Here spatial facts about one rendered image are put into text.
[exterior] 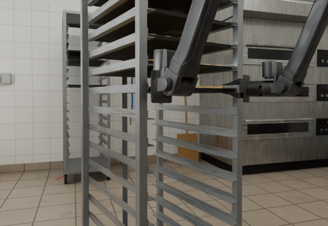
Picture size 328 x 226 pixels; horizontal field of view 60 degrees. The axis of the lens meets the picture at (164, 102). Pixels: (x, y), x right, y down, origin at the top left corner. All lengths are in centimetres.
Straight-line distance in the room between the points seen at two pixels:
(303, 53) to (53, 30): 335
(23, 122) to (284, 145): 324
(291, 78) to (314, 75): 306
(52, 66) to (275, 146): 294
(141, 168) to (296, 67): 61
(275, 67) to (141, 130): 52
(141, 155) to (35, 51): 314
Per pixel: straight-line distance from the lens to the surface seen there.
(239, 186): 126
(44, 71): 391
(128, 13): 110
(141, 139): 93
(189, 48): 69
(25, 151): 398
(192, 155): 399
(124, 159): 112
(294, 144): 393
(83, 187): 155
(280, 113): 375
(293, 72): 104
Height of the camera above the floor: 93
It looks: 1 degrees down
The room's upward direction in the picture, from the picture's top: straight up
